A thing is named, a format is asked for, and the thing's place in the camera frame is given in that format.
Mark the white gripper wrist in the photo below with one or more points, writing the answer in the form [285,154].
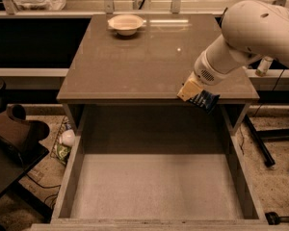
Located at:
[204,70]

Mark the dark blue rxbar wrapper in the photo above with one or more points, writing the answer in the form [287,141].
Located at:
[205,100]

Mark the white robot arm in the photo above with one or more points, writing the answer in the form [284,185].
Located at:
[250,30]

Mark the grey cabinet counter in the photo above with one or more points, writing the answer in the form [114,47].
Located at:
[152,65]

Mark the open grey top drawer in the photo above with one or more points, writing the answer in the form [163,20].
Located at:
[156,168]

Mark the clear bottle yellow liquid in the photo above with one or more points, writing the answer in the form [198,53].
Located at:
[264,66]

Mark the white paper bowl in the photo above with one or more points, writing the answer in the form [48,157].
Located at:
[126,24]

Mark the black pole on floor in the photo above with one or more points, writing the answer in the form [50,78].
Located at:
[268,159]

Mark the white round object on floor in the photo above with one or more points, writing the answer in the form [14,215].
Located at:
[67,138]

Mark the green snack bag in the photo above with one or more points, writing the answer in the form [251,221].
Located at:
[62,153]

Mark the black caster wheel base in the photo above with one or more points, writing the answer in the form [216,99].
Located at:
[274,218]

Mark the black office chair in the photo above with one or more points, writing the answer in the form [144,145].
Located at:
[20,151]

